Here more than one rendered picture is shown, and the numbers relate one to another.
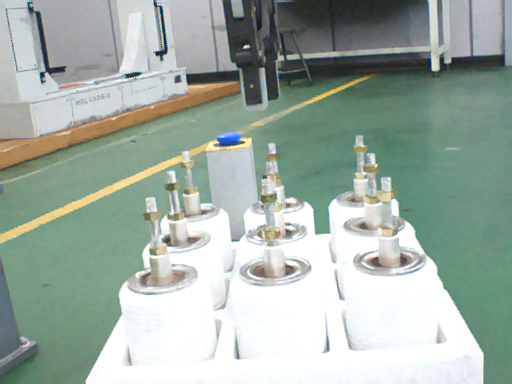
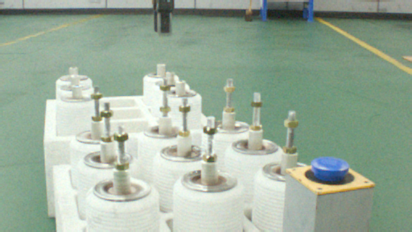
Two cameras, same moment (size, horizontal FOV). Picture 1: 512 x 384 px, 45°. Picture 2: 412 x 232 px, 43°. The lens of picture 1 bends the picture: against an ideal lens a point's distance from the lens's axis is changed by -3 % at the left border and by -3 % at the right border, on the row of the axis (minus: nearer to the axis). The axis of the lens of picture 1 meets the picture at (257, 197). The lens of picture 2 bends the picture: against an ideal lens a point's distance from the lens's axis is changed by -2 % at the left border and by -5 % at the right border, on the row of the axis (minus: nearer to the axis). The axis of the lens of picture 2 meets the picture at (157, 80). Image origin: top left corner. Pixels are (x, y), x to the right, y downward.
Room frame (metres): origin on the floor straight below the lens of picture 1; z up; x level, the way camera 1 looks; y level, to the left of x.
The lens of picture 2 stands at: (1.47, -0.29, 0.52)
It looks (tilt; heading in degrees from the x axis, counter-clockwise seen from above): 11 degrees down; 162
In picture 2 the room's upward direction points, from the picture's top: straight up
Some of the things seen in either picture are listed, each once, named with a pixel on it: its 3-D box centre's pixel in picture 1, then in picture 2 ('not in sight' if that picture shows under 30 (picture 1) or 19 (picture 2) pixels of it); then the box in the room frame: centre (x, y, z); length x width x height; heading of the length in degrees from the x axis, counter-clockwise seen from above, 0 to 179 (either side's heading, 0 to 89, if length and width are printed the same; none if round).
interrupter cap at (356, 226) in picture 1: (374, 225); (108, 159); (0.72, -0.14, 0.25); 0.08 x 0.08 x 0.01
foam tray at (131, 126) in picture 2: not in sight; (124, 147); (0.20, 0.02, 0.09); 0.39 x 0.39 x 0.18; 83
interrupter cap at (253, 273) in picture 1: (275, 271); (165, 132); (0.61, -0.01, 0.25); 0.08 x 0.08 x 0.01
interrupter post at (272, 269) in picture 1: (274, 259); (165, 125); (0.61, -0.01, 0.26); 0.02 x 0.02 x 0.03
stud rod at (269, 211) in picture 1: (269, 216); (165, 99); (0.61, -0.01, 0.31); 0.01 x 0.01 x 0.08; 71
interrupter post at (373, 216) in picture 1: (373, 215); (108, 151); (0.72, -0.14, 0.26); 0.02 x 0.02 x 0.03
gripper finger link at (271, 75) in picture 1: (267, 81); (164, 24); (0.64, -0.02, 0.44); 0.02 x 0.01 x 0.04; 78
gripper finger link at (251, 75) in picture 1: (249, 76); not in sight; (0.56, 0.00, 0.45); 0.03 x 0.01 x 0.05; 168
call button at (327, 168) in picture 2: (228, 140); (329, 171); (1.02, 0.04, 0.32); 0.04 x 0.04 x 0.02
